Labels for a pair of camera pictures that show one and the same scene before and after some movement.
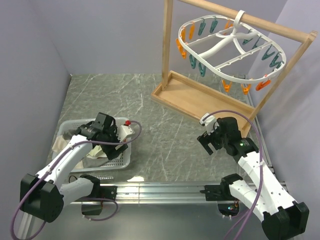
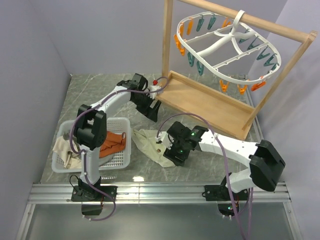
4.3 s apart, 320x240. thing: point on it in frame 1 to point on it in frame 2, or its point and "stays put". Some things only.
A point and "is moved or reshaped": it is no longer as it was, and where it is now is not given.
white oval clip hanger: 225,48 stays put
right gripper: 204,141 to 171,154
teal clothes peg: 276,64 to 267,63
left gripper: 111,152 to 151,113
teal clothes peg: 266,54 to 262,55
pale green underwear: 97,152 is moved or reshaped
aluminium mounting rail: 150,194 stays put
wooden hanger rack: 180,93 stays put
